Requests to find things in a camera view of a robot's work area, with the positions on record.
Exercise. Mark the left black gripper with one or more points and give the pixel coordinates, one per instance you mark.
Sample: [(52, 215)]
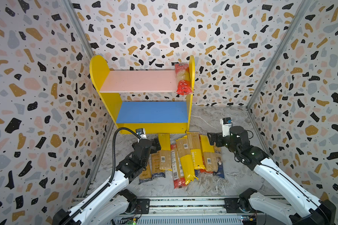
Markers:
[(153, 149)]

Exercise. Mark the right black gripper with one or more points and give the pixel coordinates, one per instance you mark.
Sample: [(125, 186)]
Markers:
[(218, 139)]

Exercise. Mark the yellow top spaghetti bag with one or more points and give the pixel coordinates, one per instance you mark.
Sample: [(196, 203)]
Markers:
[(165, 152)]

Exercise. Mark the dark blue spaghetti bag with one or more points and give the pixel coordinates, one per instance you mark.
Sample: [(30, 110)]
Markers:
[(155, 164)]

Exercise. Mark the blue white spaghetti bag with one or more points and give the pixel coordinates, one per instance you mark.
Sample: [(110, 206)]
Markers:
[(146, 175)]

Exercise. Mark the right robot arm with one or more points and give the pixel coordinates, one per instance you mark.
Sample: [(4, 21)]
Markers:
[(276, 180)]

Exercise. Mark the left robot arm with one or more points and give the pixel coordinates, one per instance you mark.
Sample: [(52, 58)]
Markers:
[(112, 198)]

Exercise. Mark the yellow shelf unit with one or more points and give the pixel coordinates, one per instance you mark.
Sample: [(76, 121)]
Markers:
[(171, 117)]

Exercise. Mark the yellow spaghetti bag with text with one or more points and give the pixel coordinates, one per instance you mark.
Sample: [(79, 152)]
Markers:
[(195, 148)]

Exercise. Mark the yellow spaghetti bag right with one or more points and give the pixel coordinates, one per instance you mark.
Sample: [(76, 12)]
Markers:
[(209, 156)]

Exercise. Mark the red bag underneath pile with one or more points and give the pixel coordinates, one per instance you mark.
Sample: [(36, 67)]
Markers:
[(204, 171)]

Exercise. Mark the navy spaghetti bag far right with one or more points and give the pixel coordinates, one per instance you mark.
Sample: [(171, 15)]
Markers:
[(220, 171)]

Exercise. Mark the long yellow spaghetti bag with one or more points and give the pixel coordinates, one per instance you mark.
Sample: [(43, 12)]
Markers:
[(185, 157)]

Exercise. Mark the red label spaghetti bag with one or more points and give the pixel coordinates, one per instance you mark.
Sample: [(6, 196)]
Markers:
[(177, 171)]

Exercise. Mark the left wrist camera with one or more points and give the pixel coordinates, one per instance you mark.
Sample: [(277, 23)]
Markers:
[(141, 132)]

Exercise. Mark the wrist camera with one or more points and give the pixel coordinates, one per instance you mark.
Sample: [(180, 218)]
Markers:
[(226, 124), (141, 132)]

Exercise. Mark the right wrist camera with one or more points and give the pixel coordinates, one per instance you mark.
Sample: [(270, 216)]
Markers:
[(226, 124)]

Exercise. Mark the metal base rail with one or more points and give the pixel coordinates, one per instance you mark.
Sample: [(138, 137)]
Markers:
[(194, 211)]

